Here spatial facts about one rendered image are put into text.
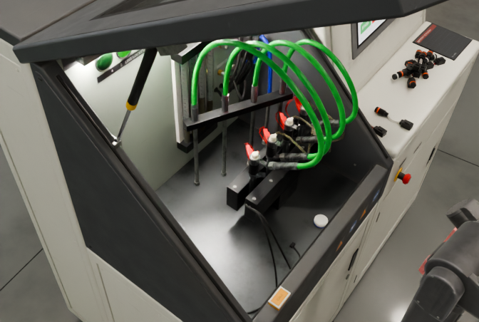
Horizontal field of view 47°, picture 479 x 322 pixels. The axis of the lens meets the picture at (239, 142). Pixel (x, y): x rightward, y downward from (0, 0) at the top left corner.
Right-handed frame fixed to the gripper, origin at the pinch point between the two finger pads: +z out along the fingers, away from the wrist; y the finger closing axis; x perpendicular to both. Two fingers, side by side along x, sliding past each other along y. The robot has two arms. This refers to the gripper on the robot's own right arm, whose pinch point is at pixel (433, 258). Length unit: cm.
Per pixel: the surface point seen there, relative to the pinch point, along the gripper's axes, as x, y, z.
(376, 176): -21.8, -14.9, 16.4
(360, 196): -20.4, -5.6, 15.6
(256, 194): -38.0, 16.5, 21.2
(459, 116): -5, -168, 114
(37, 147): -79, 56, 23
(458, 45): -37, -84, 20
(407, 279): 31, -57, 96
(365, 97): -42, -36, 23
